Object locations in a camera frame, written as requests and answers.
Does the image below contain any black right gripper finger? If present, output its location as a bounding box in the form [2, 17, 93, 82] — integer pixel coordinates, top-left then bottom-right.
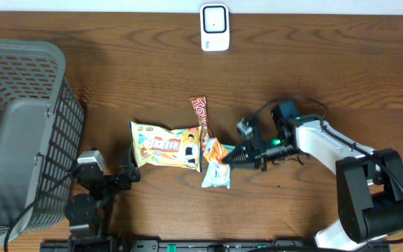
[222, 157, 260, 169]
[226, 141, 253, 160]

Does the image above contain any orange tissue packet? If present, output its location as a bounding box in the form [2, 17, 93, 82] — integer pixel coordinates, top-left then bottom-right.
[204, 138, 229, 165]

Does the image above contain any yellow snack chip bag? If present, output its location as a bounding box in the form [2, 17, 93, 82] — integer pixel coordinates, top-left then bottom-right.
[129, 121, 202, 172]

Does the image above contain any light teal snack packet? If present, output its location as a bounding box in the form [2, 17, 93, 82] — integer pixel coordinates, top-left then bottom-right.
[201, 162, 231, 189]

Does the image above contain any red Top chocolate bar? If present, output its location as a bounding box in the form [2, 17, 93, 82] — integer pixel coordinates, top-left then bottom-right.
[190, 96, 213, 151]

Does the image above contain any grey plastic mesh basket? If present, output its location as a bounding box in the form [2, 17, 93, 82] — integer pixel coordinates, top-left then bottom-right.
[0, 39, 84, 246]

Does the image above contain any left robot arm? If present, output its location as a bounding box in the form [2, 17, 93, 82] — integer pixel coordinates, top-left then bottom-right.
[64, 146, 141, 251]

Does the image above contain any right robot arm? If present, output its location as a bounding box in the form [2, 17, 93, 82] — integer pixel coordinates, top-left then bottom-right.
[222, 101, 403, 251]

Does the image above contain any white barcode scanner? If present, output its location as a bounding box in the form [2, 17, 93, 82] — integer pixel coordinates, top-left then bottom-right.
[199, 3, 230, 52]

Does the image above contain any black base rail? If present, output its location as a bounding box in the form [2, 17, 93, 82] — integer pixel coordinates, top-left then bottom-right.
[40, 239, 391, 252]

